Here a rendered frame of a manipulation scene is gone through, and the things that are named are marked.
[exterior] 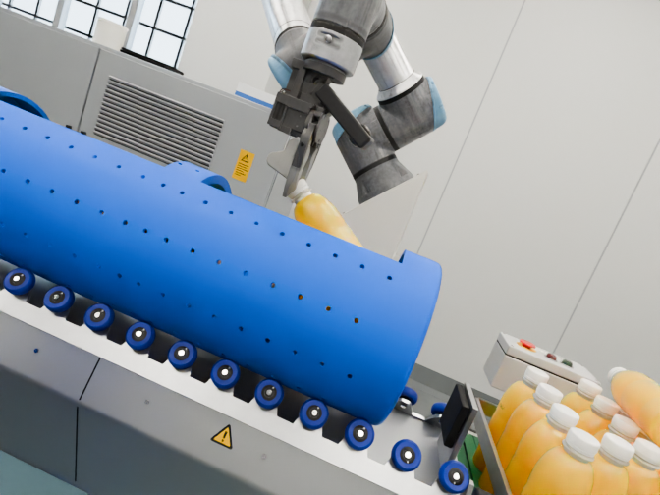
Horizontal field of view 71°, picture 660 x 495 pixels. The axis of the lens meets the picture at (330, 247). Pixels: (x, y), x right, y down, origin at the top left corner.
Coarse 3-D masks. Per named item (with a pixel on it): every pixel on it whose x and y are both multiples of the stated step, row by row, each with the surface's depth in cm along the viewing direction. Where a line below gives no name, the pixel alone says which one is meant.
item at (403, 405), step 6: (402, 402) 87; (408, 402) 87; (396, 408) 90; (402, 408) 89; (408, 408) 88; (414, 414) 89; (438, 414) 87; (426, 420) 89; (432, 420) 88; (438, 420) 87; (438, 426) 89
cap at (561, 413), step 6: (552, 408) 69; (558, 408) 68; (564, 408) 70; (552, 414) 69; (558, 414) 68; (564, 414) 67; (570, 414) 67; (576, 414) 68; (558, 420) 68; (564, 420) 67; (570, 420) 67; (576, 420) 67; (570, 426) 67
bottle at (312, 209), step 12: (300, 192) 76; (300, 204) 75; (312, 204) 74; (324, 204) 75; (300, 216) 75; (312, 216) 74; (324, 216) 74; (336, 216) 75; (324, 228) 74; (336, 228) 74; (348, 228) 76; (348, 240) 75
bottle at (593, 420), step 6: (594, 408) 82; (582, 414) 83; (588, 414) 82; (594, 414) 82; (600, 414) 81; (606, 414) 81; (582, 420) 82; (588, 420) 81; (594, 420) 81; (600, 420) 81; (606, 420) 81; (576, 426) 83; (582, 426) 82; (588, 426) 81; (594, 426) 80; (600, 426) 80; (606, 426) 80; (588, 432) 81; (594, 432) 80
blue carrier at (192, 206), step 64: (0, 128) 73; (64, 128) 75; (0, 192) 70; (64, 192) 69; (128, 192) 69; (192, 192) 71; (0, 256) 77; (64, 256) 70; (128, 256) 68; (192, 256) 67; (256, 256) 67; (320, 256) 67; (384, 256) 70; (192, 320) 69; (256, 320) 66; (320, 320) 65; (384, 320) 64; (320, 384) 68; (384, 384) 64
